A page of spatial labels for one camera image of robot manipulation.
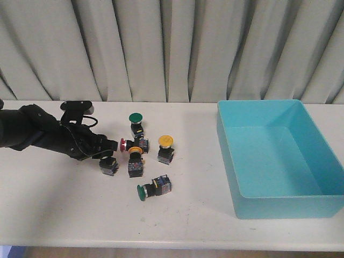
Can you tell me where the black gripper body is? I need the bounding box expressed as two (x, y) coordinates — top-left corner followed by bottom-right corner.
(40, 125), (99, 161)

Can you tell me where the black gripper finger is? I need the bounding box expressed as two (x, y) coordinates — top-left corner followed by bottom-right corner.
(92, 150), (113, 159)
(96, 135), (118, 152)

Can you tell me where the red push button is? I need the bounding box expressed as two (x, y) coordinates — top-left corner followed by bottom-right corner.
(120, 137), (149, 153)
(99, 156), (119, 176)

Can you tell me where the yellow push button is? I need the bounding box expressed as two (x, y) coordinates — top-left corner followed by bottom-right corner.
(157, 135), (174, 165)
(128, 146), (144, 178)

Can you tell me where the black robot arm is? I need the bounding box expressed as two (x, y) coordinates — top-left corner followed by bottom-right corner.
(1, 101), (118, 160)

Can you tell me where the teal plastic box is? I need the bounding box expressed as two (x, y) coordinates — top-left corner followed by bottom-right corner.
(217, 99), (343, 219)

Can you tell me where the lying yellow push button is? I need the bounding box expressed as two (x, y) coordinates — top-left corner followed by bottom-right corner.
(128, 146), (144, 178)

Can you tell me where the lying red push button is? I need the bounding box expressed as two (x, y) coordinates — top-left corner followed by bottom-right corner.
(120, 137), (149, 153)

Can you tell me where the upright green push button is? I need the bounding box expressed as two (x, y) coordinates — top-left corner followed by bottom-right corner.
(128, 112), (144, 138)

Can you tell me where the lying green push button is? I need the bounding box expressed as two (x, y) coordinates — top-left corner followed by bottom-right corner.
(137, 175), (172, 201)

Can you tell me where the grey pleated curtain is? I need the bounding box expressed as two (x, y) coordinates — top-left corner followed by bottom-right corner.
(1, 1), (343, 104)

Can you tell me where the black camera cable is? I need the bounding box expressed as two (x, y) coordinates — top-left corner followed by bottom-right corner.
(80, 115), (99, 130)

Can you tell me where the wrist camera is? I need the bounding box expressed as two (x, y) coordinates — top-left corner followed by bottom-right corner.
(60, 100), (94, 125)

